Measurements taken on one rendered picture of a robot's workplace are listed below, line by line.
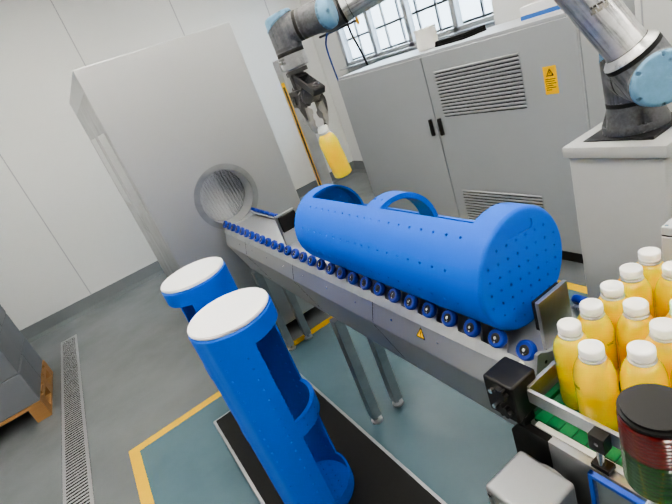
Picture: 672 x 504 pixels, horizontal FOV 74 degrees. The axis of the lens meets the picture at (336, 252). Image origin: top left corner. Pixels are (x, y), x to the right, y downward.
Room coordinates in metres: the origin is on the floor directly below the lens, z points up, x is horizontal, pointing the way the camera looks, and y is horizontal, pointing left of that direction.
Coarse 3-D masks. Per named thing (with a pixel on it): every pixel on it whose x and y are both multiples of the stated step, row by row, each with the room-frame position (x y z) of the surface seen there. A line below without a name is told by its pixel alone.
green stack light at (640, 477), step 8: (624, 456) 0.30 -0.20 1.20; (624, 464) 0.30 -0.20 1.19; (632, 464) 0.29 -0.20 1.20; (640, 464) 0.28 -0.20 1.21; (624, 472) 0.30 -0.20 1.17; (632, 472) 0.29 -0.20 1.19; (640, 472) 0.28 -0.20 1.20; (648, 472) 0.27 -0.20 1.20; (656, 472) 0.27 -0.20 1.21; (664, 472) 0.26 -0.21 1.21; (632, 480) 0.29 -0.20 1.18; (640, 480) 0.28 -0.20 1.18; (648, 480) 0.27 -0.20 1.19; (656, 480) 0.27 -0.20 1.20; (664, 480) 0.26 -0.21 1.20; (632, 488) 0.29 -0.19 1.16; (640, 488) 0.28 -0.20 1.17; (648, 488) 0.27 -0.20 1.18; (656, 488) 0.27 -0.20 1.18; (664, 488) 0.26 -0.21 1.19; (648, 496) 0.27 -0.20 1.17; (656, 496) 0.27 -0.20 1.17; (664, 496) 0.26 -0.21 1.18
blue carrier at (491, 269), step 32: (320, 192) 1.62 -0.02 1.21; (352, 192) 1.62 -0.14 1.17; (320, 224) 1.40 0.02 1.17; (352, 224) 1.24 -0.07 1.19; (384, 224) 1.11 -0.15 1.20; (416, 224) 1.01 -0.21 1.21; (448, 224) 0.92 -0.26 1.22; (480, 224) 0.85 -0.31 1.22; (512, 224) 0.83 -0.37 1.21; (544, 224) 0.87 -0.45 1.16; (320, 256) 1.47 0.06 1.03; (352, 256) 1.22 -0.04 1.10; (384, 256) 1.07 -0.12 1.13; (416, 256) 0.96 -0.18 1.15; (448, 256) 0.87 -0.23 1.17; (480, 256) 0.80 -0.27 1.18; (512, 256) 0.82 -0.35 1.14; (544, 256) 0.86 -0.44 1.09; (416, 288) 0.97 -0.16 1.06; (448, 288) 0.86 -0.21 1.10; (480, 288) 0.78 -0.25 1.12; (512, 288) 0.82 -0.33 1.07; (544, 288) 0.86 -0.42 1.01; (480, 320) 0.82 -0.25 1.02; (512, 320) 0.81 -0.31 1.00
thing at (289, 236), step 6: (288, 210) 2.01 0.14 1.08; (294, 210) 2.02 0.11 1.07; (276, 216) 1.98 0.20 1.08; (282, 216) 1.97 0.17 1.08; (288, 216) 1.98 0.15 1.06; (294, 216) 1.99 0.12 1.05; (276, 222) 1.99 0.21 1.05; (282, 222) 1.97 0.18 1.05; (288, 222) 1.98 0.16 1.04; (294, 222) 1.99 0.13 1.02; (282, 228) 1.97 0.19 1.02; (288, 228) 1.97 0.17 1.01; (294, 228) 2.00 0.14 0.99; (282, 234) 1.98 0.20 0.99; (288, 234) 1.99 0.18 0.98; (294, 234) 2.00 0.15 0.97; (288, 240) 1.98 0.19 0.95; (294, 240) 1.99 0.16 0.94
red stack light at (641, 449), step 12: (624, 432) 0.29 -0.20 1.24; (636, 432) 0.28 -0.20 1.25; (624, 444) 0.29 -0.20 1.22; (636, 444) 0.28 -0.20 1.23; (648, 444) 0.27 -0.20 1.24; (660, 444) 0.26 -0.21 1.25; (636, 456) 0.28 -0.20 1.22; (648, 456) 0.27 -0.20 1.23; (660, 456) 0.27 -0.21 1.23; (660, 468) 0.27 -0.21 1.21
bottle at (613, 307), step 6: (600, 294) 0.70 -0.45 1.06; (624, 294) 0.68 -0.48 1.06; (606, 300) 0.68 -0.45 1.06; (612, 300) 0.68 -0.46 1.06; (618, 300) 0.67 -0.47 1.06; (606, 306) 0.68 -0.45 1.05; (612, 306) 0.67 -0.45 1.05; (618, 306) 0.67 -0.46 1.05; (606, 312) 0.68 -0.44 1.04; (612, 312) 0.67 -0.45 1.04; (618, 312) 0.66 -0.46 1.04; (612, 318) 0.67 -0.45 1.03; (618, 318) 0.66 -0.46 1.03; (618, 354) 0.66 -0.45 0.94; (618, 360) 0.67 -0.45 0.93
